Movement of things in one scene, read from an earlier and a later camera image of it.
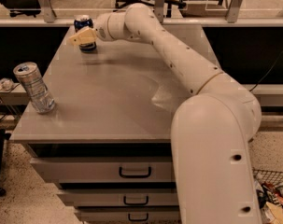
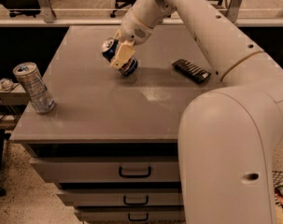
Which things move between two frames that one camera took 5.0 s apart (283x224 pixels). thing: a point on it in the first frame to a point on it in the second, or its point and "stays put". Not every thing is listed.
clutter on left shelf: (4, 85) stays put
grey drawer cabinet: (106, 143) stays put
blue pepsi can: (80, 22) to (108, 48)
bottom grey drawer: (129, 215) stays put
